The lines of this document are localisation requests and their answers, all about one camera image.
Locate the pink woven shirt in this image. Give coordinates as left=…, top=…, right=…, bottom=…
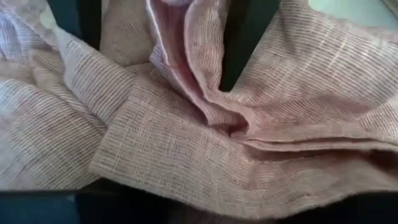
left=0, top=0, right=398, bottom=220

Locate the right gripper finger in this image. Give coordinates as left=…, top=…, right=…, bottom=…
left=124, top=186, right=193, bottom=224

